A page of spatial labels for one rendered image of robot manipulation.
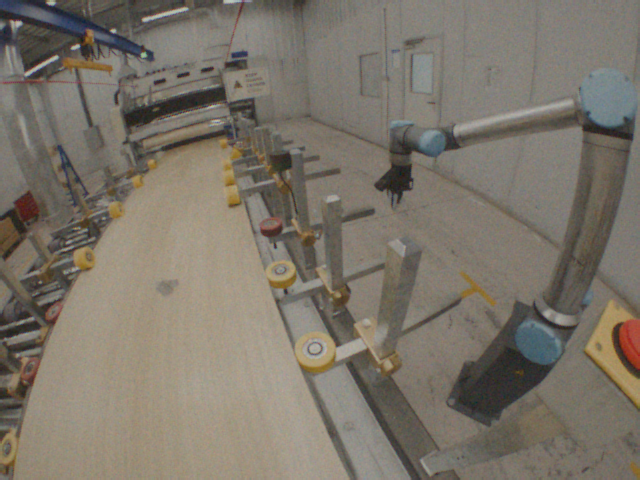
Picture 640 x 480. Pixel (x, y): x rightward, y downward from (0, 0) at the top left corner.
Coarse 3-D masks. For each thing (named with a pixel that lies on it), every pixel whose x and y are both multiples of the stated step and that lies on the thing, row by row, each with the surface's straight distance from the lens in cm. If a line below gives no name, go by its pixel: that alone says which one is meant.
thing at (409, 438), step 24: (264, 192) 164; (288, 240) 111; (312, 264) 93; (336, 336) 75; (360, 360) 71; (360, 384) 70; (384, 384) 68; (384, 408) 66; (408, 408) 67; (384, 432) 71; (408, 432) 66; (408, 456) 65
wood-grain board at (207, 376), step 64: (192, 192) 138; (128, 256) 103; (192, 256) 83; (256, 256) 72; (64, 320) 97; (128, 320) 75; (192, 320) 63; (256, 320) 56; (64, 384) 79; (128, 384) 63; (192, 384) 54; (256, 384) 49; (64, 448) 70; (128, 448) 57; (192, 448) 50; (256, 448) 46; (320, 448) 44
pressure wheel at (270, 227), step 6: (264, 222) 87; (270, 222) 85; (276, 222) 85; (264, 228) 83; (270, 228) 82; (276, 228) 83; (282, 228) 86; (264, 234) 84; (270, 234) 83; (276, 234) 84; (276, 246) 91
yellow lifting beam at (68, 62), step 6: (66, 60) 487; (72, 60) 498; (78, 60) 515; (90, 60) 560; (66, 66) 488; (72, 66) 500; (78, 66) 512; (84, 66) 527; (90, 66) 546; (96, 66) 567; (102, 66) 590; (108, 66) 616; (108, 72) 621
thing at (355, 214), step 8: (360, 208) 99; (368, 208) 99; (344, 216) 94; (352, 216) 95; (360, 216) 97; (312, 224) 90; (320, 224) 90; (288, 232) 88; (272, 240) 87; (280, 240) 88
